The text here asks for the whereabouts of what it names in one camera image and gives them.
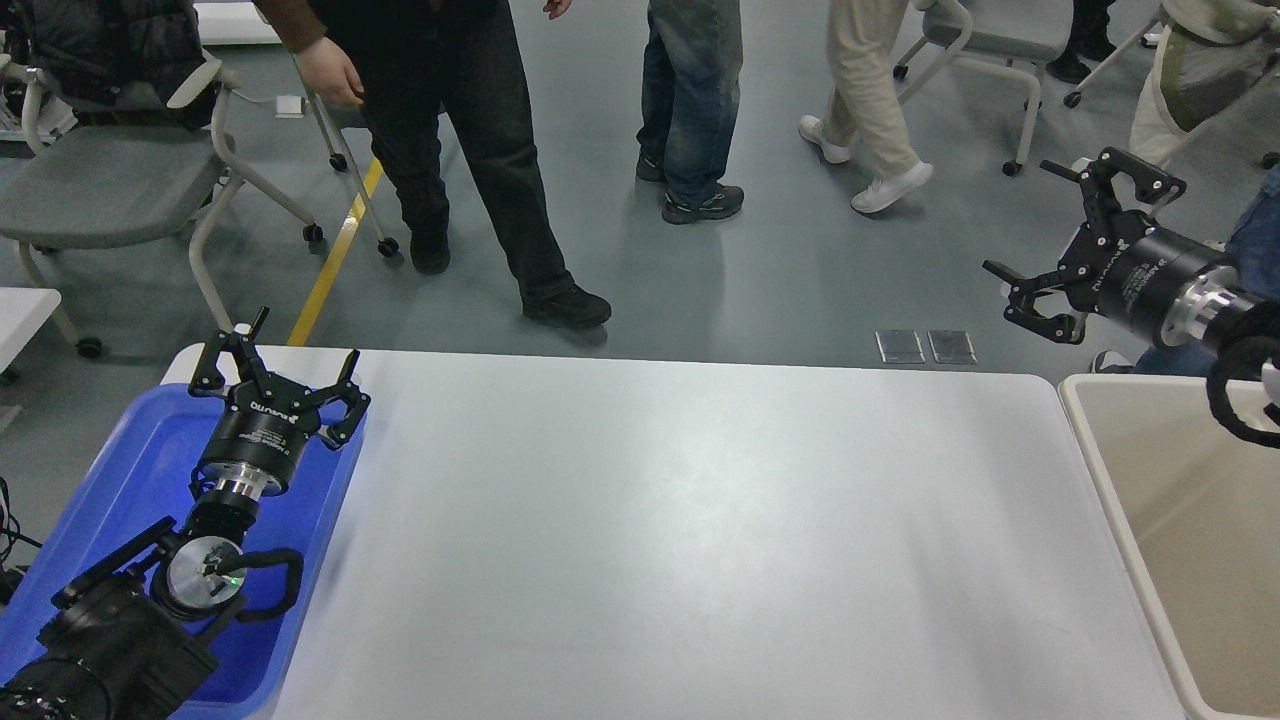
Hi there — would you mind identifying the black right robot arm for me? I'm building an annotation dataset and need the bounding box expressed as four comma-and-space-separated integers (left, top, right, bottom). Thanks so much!
983, 147, 1279, 448

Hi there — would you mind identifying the blue plastic tray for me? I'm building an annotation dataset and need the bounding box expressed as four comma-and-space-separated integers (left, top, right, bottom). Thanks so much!
1, 384, 365, 719

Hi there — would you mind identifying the beige plastic bin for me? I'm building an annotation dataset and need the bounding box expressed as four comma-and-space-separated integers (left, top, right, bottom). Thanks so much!
1060, 374, 1279, 719

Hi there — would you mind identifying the person in blue jeans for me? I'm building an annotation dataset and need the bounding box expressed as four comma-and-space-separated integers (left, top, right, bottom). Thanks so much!
636, 1, 745, 225

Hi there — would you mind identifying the grey office chair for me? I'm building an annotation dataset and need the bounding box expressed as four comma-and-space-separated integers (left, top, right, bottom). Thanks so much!
892, 1, 1073, 177
1, 56, 323, 331

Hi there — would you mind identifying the black jacket on chair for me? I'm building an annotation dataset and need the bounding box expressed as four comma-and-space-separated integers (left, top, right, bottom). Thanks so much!
17, 1, 206, 114

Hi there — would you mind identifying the grey office chair right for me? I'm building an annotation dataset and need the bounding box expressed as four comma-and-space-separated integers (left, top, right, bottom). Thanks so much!
892, 1, 1073, 177

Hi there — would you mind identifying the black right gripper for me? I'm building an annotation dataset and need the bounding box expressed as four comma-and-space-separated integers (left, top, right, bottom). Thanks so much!
982, 147, 1251, 351

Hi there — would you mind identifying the white side table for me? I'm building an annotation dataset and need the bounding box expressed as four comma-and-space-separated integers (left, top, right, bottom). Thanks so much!
1, 287, 61, 372

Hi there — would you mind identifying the chair with beige jacket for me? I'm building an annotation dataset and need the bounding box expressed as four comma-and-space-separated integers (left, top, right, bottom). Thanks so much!
1064, 0, 1280, 170

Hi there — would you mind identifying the person in beige trousers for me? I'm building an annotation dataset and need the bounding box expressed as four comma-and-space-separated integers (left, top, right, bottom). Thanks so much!
797, 1, 934, 215

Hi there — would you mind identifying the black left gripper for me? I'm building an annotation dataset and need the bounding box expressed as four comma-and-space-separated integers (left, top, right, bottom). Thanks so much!
188, 306, 372, 498

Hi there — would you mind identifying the grey office chair left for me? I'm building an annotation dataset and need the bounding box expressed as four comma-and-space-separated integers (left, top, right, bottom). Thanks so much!
1, 56, 323, 331

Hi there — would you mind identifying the left metal floor plate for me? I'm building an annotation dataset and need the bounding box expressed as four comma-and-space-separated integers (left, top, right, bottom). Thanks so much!
876, 329, 925, 365

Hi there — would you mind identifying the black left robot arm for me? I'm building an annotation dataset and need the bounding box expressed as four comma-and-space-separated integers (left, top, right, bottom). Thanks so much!
3, 314, 371, 719

